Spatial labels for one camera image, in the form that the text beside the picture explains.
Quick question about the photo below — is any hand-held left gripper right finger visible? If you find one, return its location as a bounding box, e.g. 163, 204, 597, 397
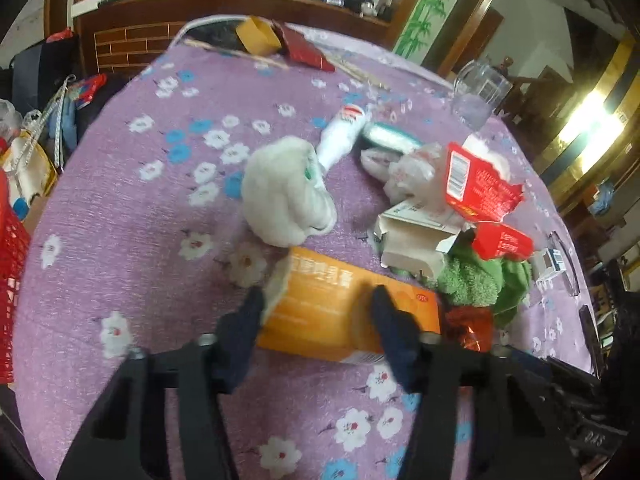
367, 285, 583, 480

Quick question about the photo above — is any clear plastic bag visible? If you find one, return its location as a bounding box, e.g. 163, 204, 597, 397
361, 142, 451, 206

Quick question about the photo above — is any white plush toy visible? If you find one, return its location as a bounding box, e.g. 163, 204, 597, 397
241, 136, 337, 248

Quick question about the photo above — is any torn red carton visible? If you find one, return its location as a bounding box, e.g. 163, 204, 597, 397
445, 142, 525, 223

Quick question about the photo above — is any red plastic basket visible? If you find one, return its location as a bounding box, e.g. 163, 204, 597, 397
0, 167, 32, 386

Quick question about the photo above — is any orange foil wrapper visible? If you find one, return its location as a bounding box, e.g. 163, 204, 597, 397
444, 306, 496, 353

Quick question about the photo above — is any small red box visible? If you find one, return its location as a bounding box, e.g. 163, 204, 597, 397
471, 221, 535, 261

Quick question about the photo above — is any small white blue box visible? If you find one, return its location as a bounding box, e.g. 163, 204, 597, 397
530, 247, 568, 283

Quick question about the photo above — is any orange medicine box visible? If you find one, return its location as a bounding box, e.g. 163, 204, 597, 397
257, 246, 442, 366

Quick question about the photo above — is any clear glass jar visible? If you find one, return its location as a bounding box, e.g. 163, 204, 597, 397
451, 58, 513, 130

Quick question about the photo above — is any white squeeze tube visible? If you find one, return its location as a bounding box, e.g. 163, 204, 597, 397
318, 104, 373, 171

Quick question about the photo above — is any bamboo stick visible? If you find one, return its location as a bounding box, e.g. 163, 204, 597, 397
182, 37, 288, 68

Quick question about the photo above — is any bamboo wall decal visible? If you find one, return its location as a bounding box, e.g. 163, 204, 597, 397
392, 0, 458, 58

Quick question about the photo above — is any red packet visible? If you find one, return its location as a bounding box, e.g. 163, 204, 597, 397
272, 22, 336, 73

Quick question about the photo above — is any green towel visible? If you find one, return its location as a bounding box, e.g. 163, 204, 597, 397
437, 240, 533, 328

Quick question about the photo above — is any black pouch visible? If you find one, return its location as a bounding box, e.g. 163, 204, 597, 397
172, 16, 251, 53

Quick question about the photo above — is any opened beige cardboard box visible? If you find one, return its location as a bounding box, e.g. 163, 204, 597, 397
372, 199, 476, 278

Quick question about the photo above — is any wooden cabinet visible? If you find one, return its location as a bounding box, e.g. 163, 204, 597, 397
47, 0, 441, 81

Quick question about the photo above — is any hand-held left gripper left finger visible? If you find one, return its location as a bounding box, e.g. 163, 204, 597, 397
55, 287, 266, 480

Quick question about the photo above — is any black bag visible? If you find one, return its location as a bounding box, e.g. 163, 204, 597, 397
10, 35, 81, 121

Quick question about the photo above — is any purple floral tablecloth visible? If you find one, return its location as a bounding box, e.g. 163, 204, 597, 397
12, 22, 598, 480

